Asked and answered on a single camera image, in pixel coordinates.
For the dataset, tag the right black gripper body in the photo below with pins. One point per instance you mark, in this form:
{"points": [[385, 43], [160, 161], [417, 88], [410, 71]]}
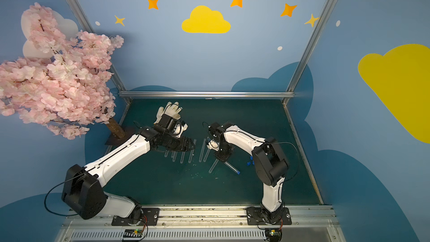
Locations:
{"points": [[221, 153]]}

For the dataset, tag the aluminium frame right post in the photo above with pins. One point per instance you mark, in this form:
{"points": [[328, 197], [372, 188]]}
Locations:
{"points": [[315, 36]]}

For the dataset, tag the aluminium frame back bar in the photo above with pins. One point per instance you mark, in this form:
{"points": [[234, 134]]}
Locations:
{"points": [[205, 94]]}

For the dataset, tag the white cotton work glove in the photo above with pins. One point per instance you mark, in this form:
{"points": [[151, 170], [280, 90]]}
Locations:
{"points": [[171, 109]]}

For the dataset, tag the right small circuit board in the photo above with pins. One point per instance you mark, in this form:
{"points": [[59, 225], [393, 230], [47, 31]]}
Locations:
{"points": [[273, 235]]}

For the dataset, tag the pink cherry blossom tree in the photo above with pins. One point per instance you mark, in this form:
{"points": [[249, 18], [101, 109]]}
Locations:
{"points": [[66, 91]]}

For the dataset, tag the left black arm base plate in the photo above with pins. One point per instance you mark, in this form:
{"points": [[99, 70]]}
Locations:
{"points": [[147, 216]]}

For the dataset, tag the aluminium mounting rail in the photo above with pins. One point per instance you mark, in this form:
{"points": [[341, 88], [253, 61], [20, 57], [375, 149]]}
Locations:
{"points": [[209, 224]]}

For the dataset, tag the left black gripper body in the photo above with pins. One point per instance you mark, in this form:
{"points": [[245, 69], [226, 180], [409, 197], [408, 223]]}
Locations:
{"points": [[183, 143]]}

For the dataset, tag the test tube horizontal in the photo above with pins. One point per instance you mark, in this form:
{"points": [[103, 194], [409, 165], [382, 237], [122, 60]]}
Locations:
{"points": [[192, 151]]}

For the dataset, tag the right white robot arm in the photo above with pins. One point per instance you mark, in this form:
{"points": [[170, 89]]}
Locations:
{"points": [[270, 163]]}

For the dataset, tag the aluminium frame left post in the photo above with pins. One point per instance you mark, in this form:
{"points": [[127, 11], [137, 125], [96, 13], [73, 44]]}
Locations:
{"points": [[86, 25]]}

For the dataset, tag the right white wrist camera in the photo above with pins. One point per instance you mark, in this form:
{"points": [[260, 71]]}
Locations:
{"points": [[213, 145]]}

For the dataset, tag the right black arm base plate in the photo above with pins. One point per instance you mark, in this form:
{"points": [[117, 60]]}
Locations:
{"points": [[261, 216]]}

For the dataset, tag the aluminium frame post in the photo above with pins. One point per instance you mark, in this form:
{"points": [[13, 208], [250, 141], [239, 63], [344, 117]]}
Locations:
{"points": [[315, 36], [86, 25]]}

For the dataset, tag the left small circuit board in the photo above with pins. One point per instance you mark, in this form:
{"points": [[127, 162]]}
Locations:
{"points": [[132, 235]]}

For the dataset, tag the small circuit board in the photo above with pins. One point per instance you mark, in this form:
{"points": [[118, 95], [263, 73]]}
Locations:
{"points": [[132, 235], [273, 235]]}

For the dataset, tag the test tube diagonal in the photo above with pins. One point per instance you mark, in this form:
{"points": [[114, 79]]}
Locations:
{"points": [[206, 155], [212, 168]]}

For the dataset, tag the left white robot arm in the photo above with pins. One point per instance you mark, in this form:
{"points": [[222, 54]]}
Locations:
{"points": [[83, 189]]}

